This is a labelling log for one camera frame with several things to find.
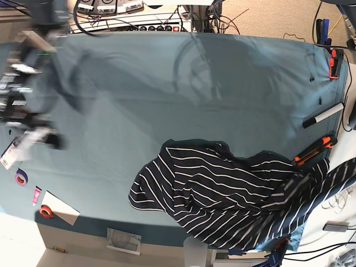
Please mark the printed diagram paper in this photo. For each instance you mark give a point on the printed diagram paper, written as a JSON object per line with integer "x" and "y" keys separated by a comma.
{"x": 123, "y": 242}

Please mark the orange black utility knife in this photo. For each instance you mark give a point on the orange black utility knife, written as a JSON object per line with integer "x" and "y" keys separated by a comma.
{"x": 316, "y": 148}

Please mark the teal table cloth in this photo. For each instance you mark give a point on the teal table cloth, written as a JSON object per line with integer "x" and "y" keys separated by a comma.
{"x": 117, "y": 99}

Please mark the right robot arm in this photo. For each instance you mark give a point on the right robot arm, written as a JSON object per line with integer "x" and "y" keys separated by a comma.
{"x": 25, "y": 60}

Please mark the pink glue tube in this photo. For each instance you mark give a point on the pink glue tube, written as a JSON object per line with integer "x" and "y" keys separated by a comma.
{"x": 37, "y": 192}

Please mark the orange black clamp tool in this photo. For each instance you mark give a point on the orange black clamp tool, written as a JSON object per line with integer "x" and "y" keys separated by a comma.
{"x": 335, "y": 63}

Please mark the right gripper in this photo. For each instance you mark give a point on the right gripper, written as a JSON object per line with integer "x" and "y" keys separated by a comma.
{"x": 31, "y": 135}

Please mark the white power strip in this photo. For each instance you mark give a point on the white power strip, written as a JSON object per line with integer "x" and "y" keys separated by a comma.
{"x": 137, "y": 21}

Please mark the blue red bar clamp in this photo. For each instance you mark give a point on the blue red bar clamp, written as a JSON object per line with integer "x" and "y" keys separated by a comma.
{"x": 275, "y": 258}

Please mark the white paper sheet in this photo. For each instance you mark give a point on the white paper sheet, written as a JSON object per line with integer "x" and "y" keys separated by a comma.
{"x": 60, "y": 208}

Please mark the black white marker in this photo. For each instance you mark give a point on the black white marker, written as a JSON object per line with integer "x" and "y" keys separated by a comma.
{"x": 322, "y": 116}

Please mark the navy white striped t-shirt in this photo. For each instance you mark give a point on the navy white striped t-shirt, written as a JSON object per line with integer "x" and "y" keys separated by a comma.
{"x": 231, "y": 202}

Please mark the blue handled spring clamp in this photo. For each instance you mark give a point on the blue handled spring clamp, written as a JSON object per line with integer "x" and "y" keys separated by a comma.
{"x": 322, "y": 29}

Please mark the grey flat adapter box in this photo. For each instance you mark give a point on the grey flat adapter box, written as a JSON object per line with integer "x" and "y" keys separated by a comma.
{"x": 334, "y": 226}

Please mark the bundle of white zip ties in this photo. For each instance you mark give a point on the bundle of white zip ties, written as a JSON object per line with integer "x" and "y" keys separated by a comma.
{"x": 338, "y": 202}

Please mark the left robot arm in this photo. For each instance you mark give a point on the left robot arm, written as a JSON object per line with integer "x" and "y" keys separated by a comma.
{"x": 347, "y": 8}

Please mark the orange tape roll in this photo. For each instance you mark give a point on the orange tape roll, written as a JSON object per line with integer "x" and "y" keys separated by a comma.
{"x": 46, "y": 212}

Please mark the translucent plastic cup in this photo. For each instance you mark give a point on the translucent plastic cup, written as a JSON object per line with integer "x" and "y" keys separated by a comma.
{"x": 195, "y": 252}

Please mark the purple tape roll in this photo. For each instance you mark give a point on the purple tape roll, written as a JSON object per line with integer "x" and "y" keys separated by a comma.
{"x": 21, "y": 177}

